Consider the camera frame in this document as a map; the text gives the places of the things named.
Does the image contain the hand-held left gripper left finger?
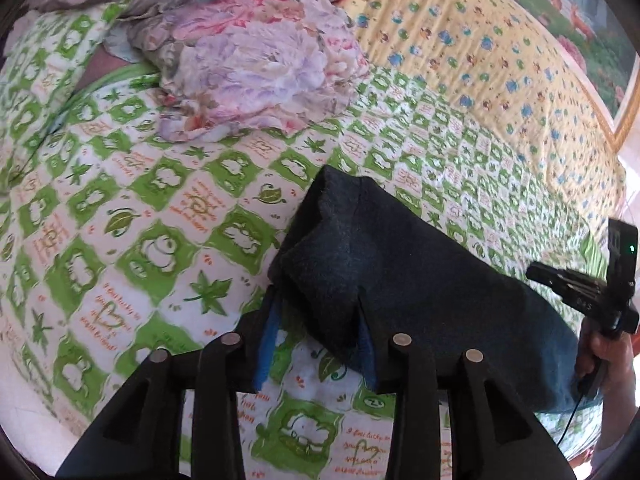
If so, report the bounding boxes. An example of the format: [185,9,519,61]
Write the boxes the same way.
[55,284,287,480]

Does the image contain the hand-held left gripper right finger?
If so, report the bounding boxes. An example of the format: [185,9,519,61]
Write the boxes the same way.
[356,304,579,480]

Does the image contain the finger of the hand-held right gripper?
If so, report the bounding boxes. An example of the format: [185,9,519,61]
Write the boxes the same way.
[525,261,603,307]

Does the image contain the dark blue pants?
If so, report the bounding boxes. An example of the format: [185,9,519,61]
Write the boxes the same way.
[267,164,602,414]

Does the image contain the person's right forearm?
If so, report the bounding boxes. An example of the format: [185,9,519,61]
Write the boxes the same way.
[592,336,640,468]

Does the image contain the person's right hand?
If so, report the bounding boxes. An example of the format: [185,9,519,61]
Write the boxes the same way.
[574,329,640,378]

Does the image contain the green checkered bed sheet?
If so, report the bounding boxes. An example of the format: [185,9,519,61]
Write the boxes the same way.
[0,0,608,480]

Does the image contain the yellow printed blanket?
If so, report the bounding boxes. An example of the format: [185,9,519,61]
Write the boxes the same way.
[332,0,628,241]

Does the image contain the floral pastel cloth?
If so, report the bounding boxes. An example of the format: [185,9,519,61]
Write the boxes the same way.
[102,0,372,143]

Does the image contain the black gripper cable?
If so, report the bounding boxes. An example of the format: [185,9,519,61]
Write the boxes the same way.
[554,379,587,450]

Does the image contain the wall poster with deer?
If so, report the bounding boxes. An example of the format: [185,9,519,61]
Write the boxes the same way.
[462,0,640,153]

